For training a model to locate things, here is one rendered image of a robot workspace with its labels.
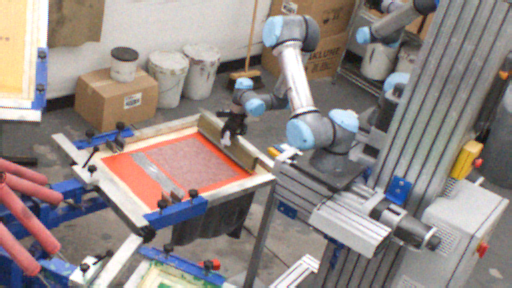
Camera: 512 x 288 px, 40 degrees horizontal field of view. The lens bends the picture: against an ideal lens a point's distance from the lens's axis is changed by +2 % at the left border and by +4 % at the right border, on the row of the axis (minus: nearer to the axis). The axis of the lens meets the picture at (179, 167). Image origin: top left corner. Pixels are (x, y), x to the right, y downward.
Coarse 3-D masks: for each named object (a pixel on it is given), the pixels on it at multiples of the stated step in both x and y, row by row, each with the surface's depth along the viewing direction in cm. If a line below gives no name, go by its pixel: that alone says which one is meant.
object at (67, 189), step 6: (72, 180) 277; (54, 186) 272; (60, 186) 273; (66, 186) 274; (72, 186) 274; (78, 186) 275; (60, 192) 270; (66, 192) 272; (72, 192) 274; (84, 192) 278; (90, 192) 280; (66, 198) 274
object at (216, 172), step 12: (216, 156) 323; (228, 156) 325; (180, 168) 311; (192, 168) 312; (204, 168) 314; (216, 168) 315; (228, 168) 317; (240, 168) 318; (144, 180) 299; (180, 180) 303; (192, 180) 305; (204, 180) 306; (216, 180) 307; (228, 180) 309; (132, 192) 291; (144, 192) 292; (156, 192) 294; (204, 192) 299
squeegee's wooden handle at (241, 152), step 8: (200, 120) 334; (208, 120) 330; (200, 128) 335; (208, 128) 330; (216, 128) 326; (216, 136) 327; (232, 144) 319; (240, 144) 316; (232, 152) 320; (240, 152) 316; (248, 152) 312; (240, 160) 317; (248, 160) 312; (256, 160) 311; (248, 168) 314
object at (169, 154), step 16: (160, 144) 324; (176, 144) 326; (192, 144) 329; (208, 144) 331; (112, 160) 308; (128, 160) 310; (160, 160) 314; (176, 160) 316; (192, 160) 318; (128, 176) 300; (144, 176) 302
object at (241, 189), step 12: (180, 120) 338; (192, 120) 340; (216, 120) 343; (144, 132) 324; (156, 132) 328; (168, 132) 333; (228, 132) 336; (264, 156) 323; (264, 168) 320; (108, 180) 290; (252, 180) 305; (264, 180) 307; (276, 180) 312; (120, 192) 284; (216, 192) 294; (228, 192) 295; (240, 192) 299; (132, 204) 279; (216, 204) 293
